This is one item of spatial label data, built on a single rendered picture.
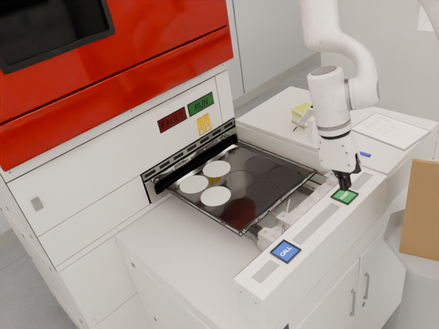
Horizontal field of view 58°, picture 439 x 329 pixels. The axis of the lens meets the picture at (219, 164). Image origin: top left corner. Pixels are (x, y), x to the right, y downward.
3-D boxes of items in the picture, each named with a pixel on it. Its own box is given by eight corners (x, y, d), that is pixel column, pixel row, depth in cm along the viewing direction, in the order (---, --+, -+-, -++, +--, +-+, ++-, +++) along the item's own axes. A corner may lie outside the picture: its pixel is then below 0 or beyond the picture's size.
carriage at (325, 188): (257, 249, 115) (256, 241, 113) (330, 184, 133) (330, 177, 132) (279, 262, 110) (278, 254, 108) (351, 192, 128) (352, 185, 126)
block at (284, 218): (276, 224, 118) (275, 217, 116) (283, 217, 119) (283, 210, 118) (298, 235, 112) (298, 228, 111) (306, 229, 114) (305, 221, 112)
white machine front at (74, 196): (54, 269, 125) (-6, 165, 102) (235, 148, 166) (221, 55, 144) (59, 274, 123) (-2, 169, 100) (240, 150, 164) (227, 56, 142)
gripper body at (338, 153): (309, 132, 103) (317, 170, 108) (343, 136, 96) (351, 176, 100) (326, 120, 107) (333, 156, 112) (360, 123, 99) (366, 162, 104)
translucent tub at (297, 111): (291, 124, 147) (290, 108, 143) (307, 117, 149) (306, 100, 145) (304, 132, 141) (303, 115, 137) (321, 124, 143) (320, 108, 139)
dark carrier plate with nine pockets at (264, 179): (168, 188, 138) (168, 187, 138) (237, 142, 155) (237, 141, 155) (239, 231, 115) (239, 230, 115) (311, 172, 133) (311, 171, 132)
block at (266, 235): (258, 239, 113) (257, 232, 112) (266, 233, 115) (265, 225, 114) (280, 252, 108) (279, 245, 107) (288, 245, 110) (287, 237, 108)
